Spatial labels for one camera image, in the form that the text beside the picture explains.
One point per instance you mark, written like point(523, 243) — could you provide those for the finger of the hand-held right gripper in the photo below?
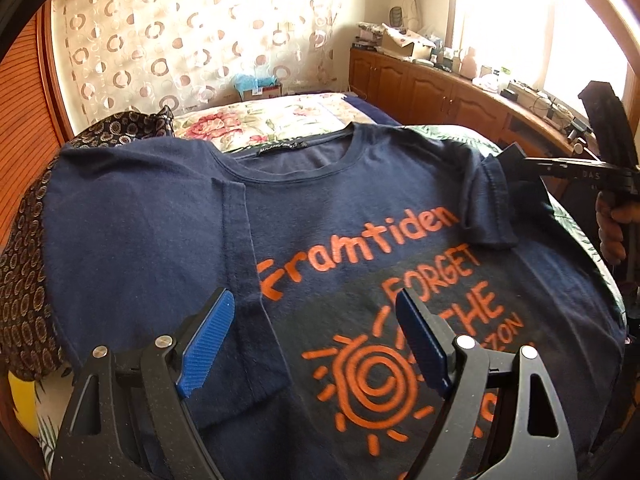
point(520, 162)

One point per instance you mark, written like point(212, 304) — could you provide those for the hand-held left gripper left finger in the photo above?
point(207, 345)

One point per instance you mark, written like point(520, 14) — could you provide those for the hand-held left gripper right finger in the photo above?
point(420, 345)

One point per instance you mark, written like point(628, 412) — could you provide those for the navy orange-print t-shirt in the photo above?
point(325, 200)

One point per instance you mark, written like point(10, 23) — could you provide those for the person's right hand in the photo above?
point(607, 232)

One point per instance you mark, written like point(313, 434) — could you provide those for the white plastic bag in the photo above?
point(487, 84)

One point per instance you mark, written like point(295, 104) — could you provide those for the pink jug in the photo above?
point(470, 62)

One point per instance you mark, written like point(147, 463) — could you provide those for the wooden cabinet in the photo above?
point(430, 95)

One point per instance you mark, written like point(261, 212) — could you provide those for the bright window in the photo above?
point(525, 20)

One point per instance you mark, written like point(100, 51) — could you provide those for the navy blanket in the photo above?
point(372, 110)

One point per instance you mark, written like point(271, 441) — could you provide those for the open cardboard box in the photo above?
point(407, 42)

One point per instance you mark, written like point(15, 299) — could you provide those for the leaf-print bedsheet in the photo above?
point(47, 425)

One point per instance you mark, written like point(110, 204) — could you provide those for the dark medallion-print cloth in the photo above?
point(25, 280)

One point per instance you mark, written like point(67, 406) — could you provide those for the stack of books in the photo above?
point(369, 36)

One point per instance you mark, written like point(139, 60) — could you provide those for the floral quilt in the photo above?
point(240, 125)

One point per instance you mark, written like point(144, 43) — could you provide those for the small cardboard box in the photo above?
point(262, 94)

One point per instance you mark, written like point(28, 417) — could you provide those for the light blue plastic bag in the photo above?
point(252, 80)

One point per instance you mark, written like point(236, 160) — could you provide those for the wooden slatted wardrobe door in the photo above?
point(25, 110)

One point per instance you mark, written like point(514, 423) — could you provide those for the circle-pattern sheer curtain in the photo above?
point(175, 35)

